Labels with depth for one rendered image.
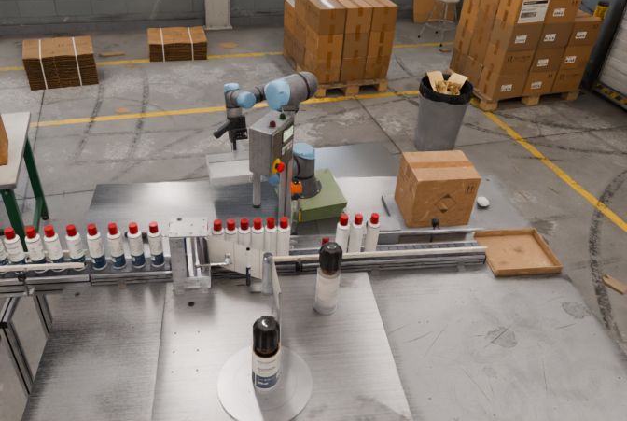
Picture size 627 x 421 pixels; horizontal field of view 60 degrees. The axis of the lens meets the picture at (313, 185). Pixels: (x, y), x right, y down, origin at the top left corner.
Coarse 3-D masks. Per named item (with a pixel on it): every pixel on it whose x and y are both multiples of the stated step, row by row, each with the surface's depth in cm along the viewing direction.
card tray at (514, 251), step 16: (480, 240) 252; (496, 240) 252; (512, 240) 253; (528, 240) 254; (496, 256) 243; (512, 256) 244; (528, 256) 244; (544, 256) 245; (496, 272) 232; (512, 272) 233; (528, 272) 234; (544, 272) 236
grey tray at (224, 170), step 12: (216, 156) 266; (228, 156) 268; (240, 156) 270; (216, 168) 264; (228, 168) 265; (240, 168) 266; (216, 180) 251; (228, 180) 253; (240, 180) 255; (252, 180) 257; (264, 180) 259
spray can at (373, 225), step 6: (372, 216) 220; (378, 216) 220; (372, 222) 221; (378, 222) 222; (372, 228) 222; (378, 228) 222; (366, 234) 227; (372, 234) 224; (378, 234) 225; (366, 240) 227; (372, 240) 225; (366, 246) 229; (372, 246) 227
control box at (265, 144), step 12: (264, 120) 199; (276, 120) 200; (288, 120) 201; (252, 132) 195; (264, 132) 192; (276, 132) 194; (252, 144) 197; (264, 144) 195; (276, 144) 196; (252, 156) 200; (264, 156) 198; (276, 156) 200; (288, 156) 210; (252, 168) 203; (264, 168) 201
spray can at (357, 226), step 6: (360, 216) 220; (354, 222) 222; (360, 222) 220; (354, 228) 221; (360, 228) 220; (354, 234) 223; (360, 234) 223; (354, 240) 224; (360, 240) 225; (354, 246) 226; (360, 246) 228; (348, 252) 230; (354, 252) 228
